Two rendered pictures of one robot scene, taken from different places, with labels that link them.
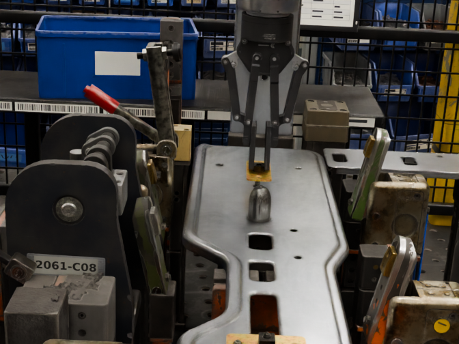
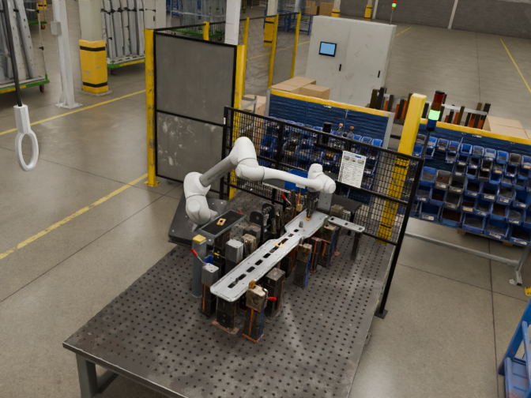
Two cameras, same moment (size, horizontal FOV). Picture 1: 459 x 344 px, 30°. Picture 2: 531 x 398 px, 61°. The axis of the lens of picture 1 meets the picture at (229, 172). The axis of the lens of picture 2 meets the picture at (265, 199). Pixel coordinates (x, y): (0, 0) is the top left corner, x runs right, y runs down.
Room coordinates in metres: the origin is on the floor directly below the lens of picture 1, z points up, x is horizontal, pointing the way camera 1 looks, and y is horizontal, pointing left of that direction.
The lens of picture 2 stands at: (-1.70, -1.26, 2.74)
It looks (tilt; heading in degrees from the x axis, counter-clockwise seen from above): 27 degrees down; 29
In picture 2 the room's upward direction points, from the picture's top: 6 degrees clockwise
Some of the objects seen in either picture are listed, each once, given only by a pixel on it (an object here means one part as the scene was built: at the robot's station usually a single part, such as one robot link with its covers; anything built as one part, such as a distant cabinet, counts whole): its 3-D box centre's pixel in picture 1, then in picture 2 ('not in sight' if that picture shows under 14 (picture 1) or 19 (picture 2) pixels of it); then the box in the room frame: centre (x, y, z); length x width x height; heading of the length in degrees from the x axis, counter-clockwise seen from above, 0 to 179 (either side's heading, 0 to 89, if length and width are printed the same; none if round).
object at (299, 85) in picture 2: not in sight; (301, 114); (5.39, 2.12, 0.52); 1.20 x 0.80 x 1.05; 6
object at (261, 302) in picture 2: not in sight; (255, 313); (0.19, -0.24, 0.88); 0.15 x 0.11 x 0.36; 90
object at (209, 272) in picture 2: not in sight; (209, 290); (0.18, 0.12, 0.88); 0.11 x 0.10 x 0.36; 90
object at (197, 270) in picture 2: not in sight; (198, 268); (0.28, 0.29, 0.92); 0.08 x 0.08 x 0.44; 0
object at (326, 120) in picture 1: (319, 196); (334, 225); (1.52, -0.17, 0.88); 0.08 x 0.08 x 0.36; 0
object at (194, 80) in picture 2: not in sight; (193, 122); (2.49, 2.17, 1.00); 1.34 x 0.14 x 2.00; 99
